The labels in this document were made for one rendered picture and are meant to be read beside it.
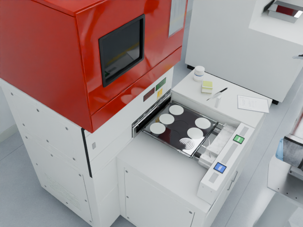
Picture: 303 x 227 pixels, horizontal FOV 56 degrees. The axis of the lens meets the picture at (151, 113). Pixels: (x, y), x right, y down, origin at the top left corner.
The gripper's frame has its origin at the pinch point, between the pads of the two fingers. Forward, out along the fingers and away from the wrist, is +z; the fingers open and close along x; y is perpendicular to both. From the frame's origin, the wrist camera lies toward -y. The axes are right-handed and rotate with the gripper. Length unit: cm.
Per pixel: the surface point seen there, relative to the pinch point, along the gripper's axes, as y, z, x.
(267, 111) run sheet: -47.9, -0.6, 1.8
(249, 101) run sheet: -46.1, 7.6, 12.4
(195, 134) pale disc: -91, 10, 29
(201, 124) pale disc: -81, 14, 29
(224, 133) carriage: -77, 8, 14
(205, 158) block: -103, -3, 20
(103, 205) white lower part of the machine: -158, 48, 40
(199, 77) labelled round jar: -48, 26, 46
